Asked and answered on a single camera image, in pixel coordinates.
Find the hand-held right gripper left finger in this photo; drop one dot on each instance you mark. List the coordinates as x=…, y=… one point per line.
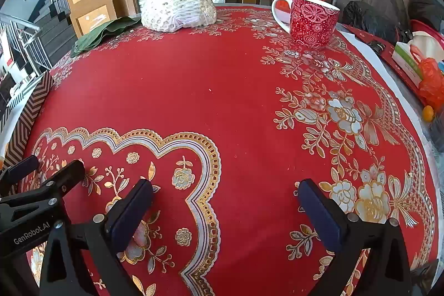
x=133, y=209

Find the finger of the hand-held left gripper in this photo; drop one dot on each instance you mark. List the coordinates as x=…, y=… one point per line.
x=66, y=174
x=20, y=167

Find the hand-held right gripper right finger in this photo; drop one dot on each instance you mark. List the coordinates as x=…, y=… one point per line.
x=317, y=212

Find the zigzag-patterned white box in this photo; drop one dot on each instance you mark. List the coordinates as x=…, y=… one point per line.
x=31, y=108

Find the red floral tablecloth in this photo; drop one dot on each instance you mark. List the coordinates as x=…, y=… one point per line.
x=208, y=91

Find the green leaves bundle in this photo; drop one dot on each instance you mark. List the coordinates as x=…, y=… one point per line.
x=100, y=36

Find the grey staircase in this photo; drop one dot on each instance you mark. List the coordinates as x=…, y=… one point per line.
x=59, y=25

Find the metal stair railing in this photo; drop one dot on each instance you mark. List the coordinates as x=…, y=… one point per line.
x=20, y=20

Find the small orange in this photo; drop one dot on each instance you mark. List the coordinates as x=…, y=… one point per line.
x=428, y=113

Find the orange plastic bag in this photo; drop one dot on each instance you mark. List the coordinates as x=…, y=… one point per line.
x=430, y=77

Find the green and white tissue pack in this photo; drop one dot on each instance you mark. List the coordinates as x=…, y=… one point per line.
x=406, y=56

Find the red flat tray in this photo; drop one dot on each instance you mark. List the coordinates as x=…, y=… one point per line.
x=362, y=34

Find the red floral mug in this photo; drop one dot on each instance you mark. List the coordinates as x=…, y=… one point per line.
x=312, y=22

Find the black plastic bag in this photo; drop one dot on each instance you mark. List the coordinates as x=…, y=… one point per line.
x=423, y=4
x=367, y=17

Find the white foam net bundle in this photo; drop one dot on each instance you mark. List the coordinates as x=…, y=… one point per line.
x=177, y=4

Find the red plastic basin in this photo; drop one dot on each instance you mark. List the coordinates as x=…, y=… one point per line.
x=425, y=26

